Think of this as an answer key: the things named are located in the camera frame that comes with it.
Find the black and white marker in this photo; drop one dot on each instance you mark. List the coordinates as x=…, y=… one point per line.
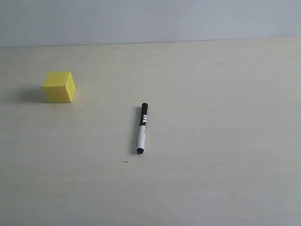
x=142, y=129

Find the yellow cube block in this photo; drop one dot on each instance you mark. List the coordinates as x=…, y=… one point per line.
x=59, y=87

